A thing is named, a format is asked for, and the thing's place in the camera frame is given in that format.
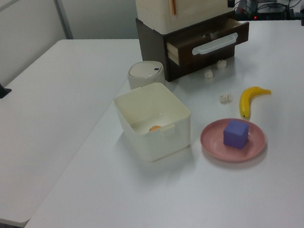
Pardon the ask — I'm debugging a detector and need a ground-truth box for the black equipment box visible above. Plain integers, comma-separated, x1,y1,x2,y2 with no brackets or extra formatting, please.
235,0,290,23

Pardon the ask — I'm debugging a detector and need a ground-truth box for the pink plate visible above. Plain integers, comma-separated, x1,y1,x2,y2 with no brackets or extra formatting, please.
198,115,269,166

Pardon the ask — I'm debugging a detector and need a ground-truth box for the cream open rectangular bin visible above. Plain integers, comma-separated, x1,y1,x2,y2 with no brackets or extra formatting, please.
112,79,196,166

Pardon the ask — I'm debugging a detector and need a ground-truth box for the purple cube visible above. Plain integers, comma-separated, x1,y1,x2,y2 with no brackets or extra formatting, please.
221,118,251,151

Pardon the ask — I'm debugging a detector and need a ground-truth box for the dark brown drawer white handle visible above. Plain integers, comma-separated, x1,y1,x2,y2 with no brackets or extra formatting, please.
164,15,253,67

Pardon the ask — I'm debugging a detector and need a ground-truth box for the yellow banana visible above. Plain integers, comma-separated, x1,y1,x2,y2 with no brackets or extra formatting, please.
237,84,275,120

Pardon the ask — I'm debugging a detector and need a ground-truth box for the cream storage box with handles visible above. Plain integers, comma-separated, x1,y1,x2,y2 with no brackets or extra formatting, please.
134,0,238,37

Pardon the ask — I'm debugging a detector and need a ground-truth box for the dark brown wooden cabinet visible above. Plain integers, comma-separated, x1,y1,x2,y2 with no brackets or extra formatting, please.
135,8,246,85

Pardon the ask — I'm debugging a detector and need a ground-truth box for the white round trash can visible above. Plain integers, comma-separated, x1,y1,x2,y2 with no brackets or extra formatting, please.
126,60,167,91

